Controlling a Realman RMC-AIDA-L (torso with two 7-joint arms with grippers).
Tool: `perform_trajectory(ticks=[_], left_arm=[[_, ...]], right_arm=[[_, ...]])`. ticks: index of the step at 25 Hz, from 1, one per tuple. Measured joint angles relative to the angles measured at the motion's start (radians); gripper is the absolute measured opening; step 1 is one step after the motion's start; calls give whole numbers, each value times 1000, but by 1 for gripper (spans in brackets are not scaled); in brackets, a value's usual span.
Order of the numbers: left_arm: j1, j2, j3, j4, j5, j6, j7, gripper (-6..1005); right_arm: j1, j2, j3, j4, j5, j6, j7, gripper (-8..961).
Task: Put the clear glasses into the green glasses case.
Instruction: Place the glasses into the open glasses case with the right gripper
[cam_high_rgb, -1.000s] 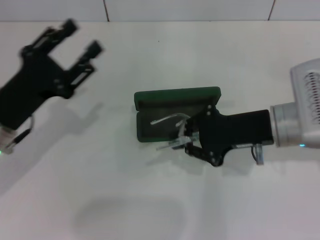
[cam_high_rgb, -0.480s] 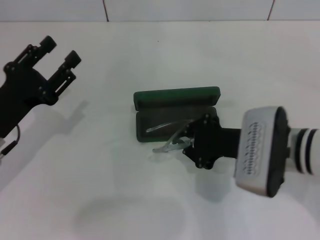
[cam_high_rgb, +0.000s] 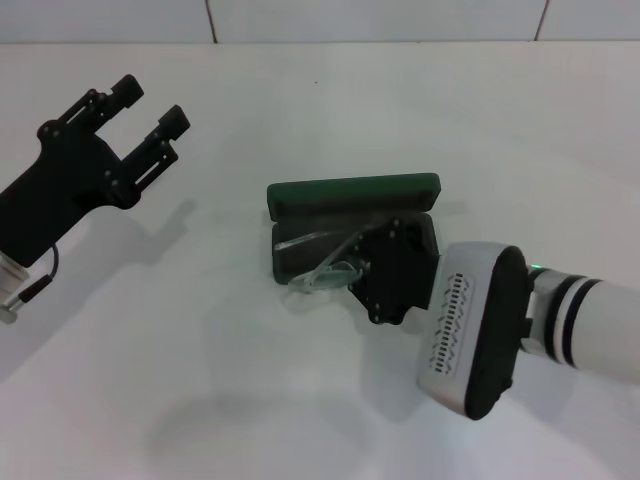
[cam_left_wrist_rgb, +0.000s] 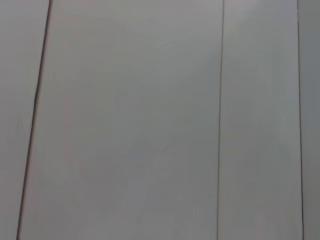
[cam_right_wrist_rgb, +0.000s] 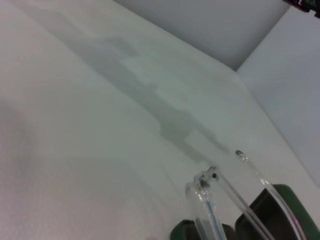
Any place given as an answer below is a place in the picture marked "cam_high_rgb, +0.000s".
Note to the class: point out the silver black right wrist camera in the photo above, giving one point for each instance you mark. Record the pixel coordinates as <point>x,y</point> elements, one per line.
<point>450,320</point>

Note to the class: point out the clear white glasses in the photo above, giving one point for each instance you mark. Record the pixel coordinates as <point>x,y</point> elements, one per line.
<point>325,277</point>

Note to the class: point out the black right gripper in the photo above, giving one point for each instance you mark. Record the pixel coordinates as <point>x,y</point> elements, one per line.
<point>405,270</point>

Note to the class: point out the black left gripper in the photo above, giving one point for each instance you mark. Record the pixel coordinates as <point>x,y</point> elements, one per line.
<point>50,200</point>

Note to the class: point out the green glasses case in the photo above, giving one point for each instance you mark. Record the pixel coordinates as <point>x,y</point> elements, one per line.
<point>350,195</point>

